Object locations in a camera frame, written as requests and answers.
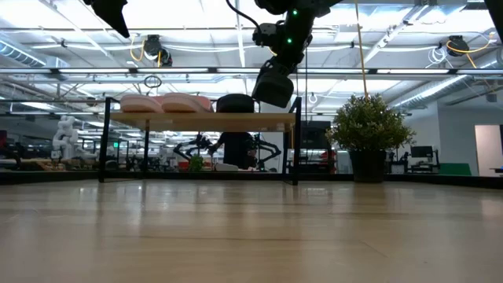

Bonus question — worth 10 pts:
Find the person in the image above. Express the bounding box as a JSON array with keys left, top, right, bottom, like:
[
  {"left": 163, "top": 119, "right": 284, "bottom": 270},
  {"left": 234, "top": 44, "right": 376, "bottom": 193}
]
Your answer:
[{"left": 207, "top": 130, "right": 257, "bottom": 171}]

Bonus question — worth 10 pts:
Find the black computer monitor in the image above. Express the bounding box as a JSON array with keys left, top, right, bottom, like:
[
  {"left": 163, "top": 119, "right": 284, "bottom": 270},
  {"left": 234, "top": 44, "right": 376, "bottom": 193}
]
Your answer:
[{"left": 409, "top": 145, "right": 435, "bottom": 160}]

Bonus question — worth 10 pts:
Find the black background cabinet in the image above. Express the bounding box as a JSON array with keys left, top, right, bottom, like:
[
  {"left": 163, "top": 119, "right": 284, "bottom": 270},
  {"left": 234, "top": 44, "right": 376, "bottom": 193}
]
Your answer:
[{"left": 301, "top": 120, "right": 333, "bottom": 175}]

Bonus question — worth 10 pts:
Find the yellow hanging cord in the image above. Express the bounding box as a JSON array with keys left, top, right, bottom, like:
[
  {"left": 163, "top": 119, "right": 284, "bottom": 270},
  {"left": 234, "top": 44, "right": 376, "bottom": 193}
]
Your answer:
[{"left": 354, "top": 0, "right": 369, "bottom": 100}]

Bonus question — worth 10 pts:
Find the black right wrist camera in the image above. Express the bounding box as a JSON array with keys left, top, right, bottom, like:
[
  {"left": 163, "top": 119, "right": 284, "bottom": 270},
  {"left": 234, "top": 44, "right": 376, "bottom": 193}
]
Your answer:
[{"left": 251, "top": 22, "right": 285, "bottom": 49}]

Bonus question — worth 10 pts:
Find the wooden shelf black metal frame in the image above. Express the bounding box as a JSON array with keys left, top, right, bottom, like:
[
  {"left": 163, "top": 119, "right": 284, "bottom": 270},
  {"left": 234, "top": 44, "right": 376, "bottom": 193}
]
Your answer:
[{"left": 97, "top": 95, "right": 304, "bottom": 186}]

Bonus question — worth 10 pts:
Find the black ceiling cable reel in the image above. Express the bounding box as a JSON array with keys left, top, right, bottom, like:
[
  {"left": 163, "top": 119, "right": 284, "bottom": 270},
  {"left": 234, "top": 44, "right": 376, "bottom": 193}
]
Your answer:
[
  {"left": 445, "top": 35, "right": 495, "bottom": 58},
  {"left": 130, "top": 34, "right": 174, "bottom": 68}
]

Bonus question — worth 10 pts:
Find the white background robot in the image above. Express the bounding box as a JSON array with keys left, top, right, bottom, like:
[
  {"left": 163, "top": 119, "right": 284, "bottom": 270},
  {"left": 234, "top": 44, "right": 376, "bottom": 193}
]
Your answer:
[{"left": 51, "top": 115, "right": 80, "bottom": 161}]

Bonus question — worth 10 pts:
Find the green potted plant black pot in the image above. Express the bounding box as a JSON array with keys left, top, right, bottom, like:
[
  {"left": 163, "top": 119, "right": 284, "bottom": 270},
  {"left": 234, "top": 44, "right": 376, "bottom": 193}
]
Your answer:
[{"left": 325, "top": 93, "right": 417, "bottom": 184}]

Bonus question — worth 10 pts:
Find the long ceiling light rail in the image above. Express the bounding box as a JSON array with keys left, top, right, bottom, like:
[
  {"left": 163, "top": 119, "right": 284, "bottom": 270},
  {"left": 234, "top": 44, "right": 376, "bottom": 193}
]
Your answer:
[{"left": 0, "top": 67, "right": 503, "bottom": 76}]

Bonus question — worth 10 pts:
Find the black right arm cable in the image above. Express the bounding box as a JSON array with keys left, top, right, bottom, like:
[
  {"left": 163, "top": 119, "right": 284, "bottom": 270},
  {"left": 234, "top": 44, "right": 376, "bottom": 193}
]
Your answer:
[{"left": 225, "top": 0, "right": 263, "bottom": 31}]

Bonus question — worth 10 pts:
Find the pink foam slide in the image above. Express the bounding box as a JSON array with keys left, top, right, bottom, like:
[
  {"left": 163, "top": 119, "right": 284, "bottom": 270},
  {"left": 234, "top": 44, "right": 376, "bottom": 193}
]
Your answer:
[
  {"left": 119, "top": 94, "right": 166, "bottom": 115},
  {"left": 160, "top": 92, "right": 215, "bottom": 115}
]

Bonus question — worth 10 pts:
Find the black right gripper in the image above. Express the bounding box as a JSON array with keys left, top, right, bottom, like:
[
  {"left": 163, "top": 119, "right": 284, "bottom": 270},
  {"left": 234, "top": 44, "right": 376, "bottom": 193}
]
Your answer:
[{"left": 256, "top": 33, "right": 314, "bottom": 86}]

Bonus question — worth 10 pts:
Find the silver ceiling duct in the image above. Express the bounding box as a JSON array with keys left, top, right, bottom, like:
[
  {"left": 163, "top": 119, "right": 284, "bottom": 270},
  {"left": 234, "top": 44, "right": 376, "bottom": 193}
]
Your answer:
[{"left": 387, "top": 73, "right": 503, "bottom": 112}]

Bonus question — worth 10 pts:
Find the black hanging cable loop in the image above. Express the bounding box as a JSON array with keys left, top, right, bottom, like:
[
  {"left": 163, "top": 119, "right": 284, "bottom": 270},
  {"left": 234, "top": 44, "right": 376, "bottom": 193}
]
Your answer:
[{"left": 142, "top": 74, "right": 163, "bottom": 90}]

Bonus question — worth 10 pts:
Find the green background panel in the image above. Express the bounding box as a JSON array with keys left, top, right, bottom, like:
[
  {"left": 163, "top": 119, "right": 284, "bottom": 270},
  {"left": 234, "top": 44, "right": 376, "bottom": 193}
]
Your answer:
[{"left": 439, "top": 162, "right": 472, "bottom": 177}]

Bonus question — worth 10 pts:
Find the black table edge rail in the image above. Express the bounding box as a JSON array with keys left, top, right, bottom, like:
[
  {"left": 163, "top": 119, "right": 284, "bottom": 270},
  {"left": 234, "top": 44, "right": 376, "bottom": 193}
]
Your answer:
[{"left": 0, "top": 169, "right": 503, "bottom": 190}]

